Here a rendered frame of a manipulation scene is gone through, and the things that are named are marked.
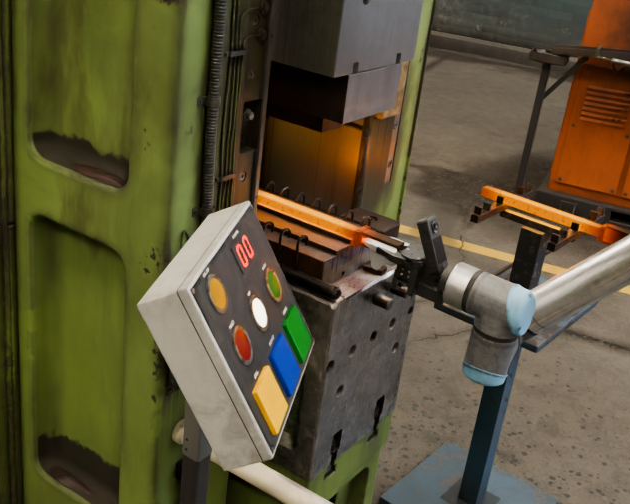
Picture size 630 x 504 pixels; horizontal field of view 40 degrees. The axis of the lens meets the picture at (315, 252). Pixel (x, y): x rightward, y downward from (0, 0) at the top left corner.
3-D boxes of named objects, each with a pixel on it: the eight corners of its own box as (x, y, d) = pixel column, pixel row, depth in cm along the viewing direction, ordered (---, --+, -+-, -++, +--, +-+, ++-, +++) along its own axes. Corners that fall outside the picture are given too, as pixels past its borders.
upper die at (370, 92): (395, 108, 181) (402, 63, 177) (342, 124, 165) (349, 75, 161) (239, 63, 201) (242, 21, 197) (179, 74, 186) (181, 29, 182)
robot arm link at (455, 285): (467, 277, 168) (488, 263, 176) (444, 268, 171) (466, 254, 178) (457, 317, 172) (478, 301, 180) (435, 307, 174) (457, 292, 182)
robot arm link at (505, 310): (513, 347, 167) (526, 301, 162) (455, 321, 172) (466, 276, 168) (532, 330, 174) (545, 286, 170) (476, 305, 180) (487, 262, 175)
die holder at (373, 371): (395, 410, 222) (424, 252, 204) (309, 482, 193) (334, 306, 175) (227, 329, 249) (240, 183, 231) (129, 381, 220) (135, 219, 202)
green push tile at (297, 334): (312, 341, 148) (295, 304, 146) (304, 363, 142) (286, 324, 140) (303, 344, 149) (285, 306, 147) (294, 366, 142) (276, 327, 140)
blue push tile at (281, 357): (301, 371, 139) (282, 331, 137) (292, 397, 133) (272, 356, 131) (291, 374, 140) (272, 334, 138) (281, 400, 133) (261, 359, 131)
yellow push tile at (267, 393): (288, 405, 130) (268, 364, 128) (278, 434, 124) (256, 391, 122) (278, 408, 131) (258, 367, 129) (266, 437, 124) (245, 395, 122)
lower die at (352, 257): (370, 262, 196) (376, 227, 192) (320, 290, 180) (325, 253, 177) (227, 205, 216) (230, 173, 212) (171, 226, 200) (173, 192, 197)
